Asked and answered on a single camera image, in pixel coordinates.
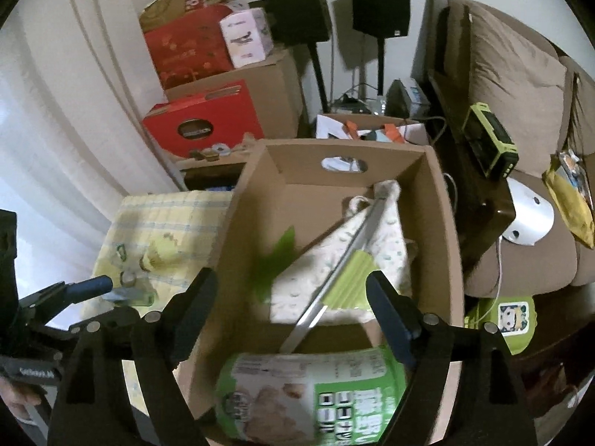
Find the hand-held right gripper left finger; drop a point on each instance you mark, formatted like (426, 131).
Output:
(197, 306)

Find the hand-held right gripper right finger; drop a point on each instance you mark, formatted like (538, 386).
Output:
(395, 320)

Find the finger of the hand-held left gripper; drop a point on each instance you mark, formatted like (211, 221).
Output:
(118, 313)
(88, 287)

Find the grey green clip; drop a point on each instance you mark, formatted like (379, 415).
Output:
(130, 295)

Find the silver tool with green grip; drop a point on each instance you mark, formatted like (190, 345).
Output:
(326, 288)

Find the floral fabric bag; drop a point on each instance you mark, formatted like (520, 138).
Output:
(316, 283)

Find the green lidded canister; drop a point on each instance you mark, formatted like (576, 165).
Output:
(288, 395)

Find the cardboard tray box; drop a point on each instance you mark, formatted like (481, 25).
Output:
(307, 162)

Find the person's left hand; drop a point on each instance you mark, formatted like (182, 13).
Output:
(14, 397)

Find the green plastic item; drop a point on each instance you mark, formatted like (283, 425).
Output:
(274, 265)

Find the yellow checkered tablecloth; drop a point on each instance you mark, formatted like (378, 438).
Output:
(139, 213)

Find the green cartoon pouch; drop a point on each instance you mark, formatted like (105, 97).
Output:
(511, 316)

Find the brown sofa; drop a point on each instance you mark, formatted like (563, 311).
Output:
(511, 260)

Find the white curtain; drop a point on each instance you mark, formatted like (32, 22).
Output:
(60, 125)

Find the white round device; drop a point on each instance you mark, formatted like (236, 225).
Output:
(530, 216)

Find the red gift box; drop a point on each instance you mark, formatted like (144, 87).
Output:
(204, 116)
(186, 51)

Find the green black device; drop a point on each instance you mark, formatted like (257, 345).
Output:
(488, 141)

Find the small cardboard box behind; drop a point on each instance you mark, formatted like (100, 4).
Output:
(330, 128)

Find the yellow snack bag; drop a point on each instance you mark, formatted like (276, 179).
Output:
(567, 209)

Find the silver electronic box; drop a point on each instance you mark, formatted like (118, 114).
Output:
(409, 95)

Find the large cardboard box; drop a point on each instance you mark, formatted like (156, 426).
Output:
(274, 88)

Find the colourful snack packet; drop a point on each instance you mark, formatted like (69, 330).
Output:
(574, 169)

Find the large brown cushion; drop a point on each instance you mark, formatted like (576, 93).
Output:
(511, 83)

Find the white pink box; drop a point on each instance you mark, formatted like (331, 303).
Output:
(246, 37)

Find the black speaker on stand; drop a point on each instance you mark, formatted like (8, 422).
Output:
(379, 4)
(297, 4)

